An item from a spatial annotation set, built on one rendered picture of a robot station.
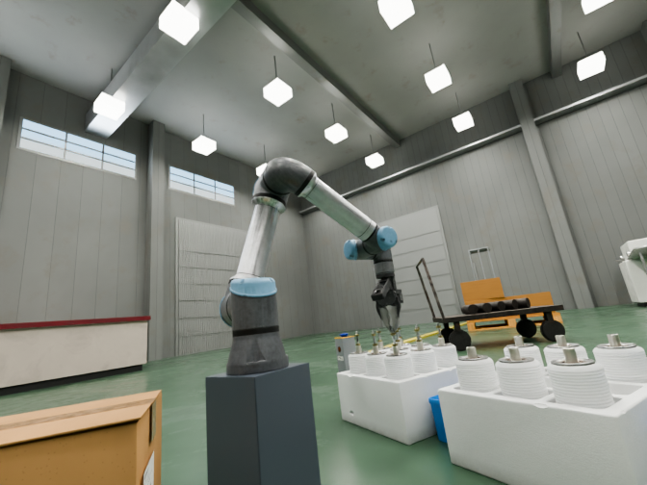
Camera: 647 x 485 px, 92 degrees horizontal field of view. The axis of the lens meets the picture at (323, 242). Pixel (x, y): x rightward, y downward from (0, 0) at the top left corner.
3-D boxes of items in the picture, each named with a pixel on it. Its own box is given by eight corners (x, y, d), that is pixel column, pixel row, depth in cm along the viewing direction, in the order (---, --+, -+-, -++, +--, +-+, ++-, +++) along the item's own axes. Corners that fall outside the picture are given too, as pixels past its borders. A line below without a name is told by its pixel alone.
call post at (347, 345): (350, 412, 137) (341, 338, 145) (342, 409, 143) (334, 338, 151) (364, 408, 141) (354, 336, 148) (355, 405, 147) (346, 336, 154)
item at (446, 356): (464, 391, 122) (454, 343, 126) (466, 397, 113) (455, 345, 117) (438, 393, 125) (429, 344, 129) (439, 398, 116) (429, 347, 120)
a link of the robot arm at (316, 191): (286, 136, 94) (404, 229, 106) (274, 154, 104) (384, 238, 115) (267, 161, 89) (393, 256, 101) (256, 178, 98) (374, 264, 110)
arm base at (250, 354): (255, 375, 67) (252, 328, 70) (213, 375, 76) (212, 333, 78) (301, 363, 79) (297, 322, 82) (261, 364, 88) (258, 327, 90)
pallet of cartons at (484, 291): (458, 332, 489) (448, 284, 507) (473, 326, 568) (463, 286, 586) (562, 324, 413) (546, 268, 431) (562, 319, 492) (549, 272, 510)
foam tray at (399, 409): (408, 446, 96) (398, 382, 100) (342, 420, 128) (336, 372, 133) (487, 414, 114) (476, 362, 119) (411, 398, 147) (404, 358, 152)
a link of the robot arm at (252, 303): (237, 330, 72) (234, 271, 75) (226, 331, 83) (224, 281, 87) (286, 324, 78) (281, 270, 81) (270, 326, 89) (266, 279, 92)
